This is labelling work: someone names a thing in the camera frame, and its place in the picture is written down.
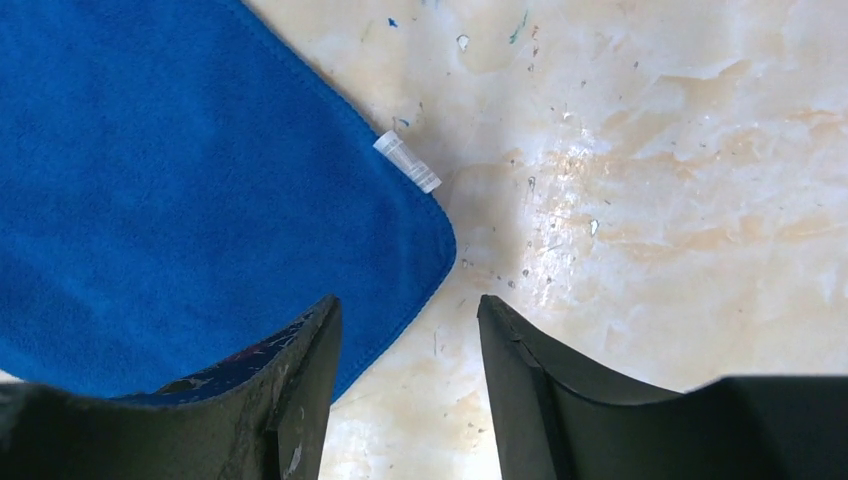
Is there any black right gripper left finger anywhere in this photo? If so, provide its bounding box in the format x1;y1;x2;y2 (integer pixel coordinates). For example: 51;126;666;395
1;295;343;479

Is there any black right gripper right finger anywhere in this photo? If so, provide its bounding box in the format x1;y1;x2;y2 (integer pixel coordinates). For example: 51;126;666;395
478;295;847;479

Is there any dark blue towel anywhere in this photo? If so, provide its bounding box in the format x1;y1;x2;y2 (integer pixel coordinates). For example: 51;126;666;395
1;1;456;397

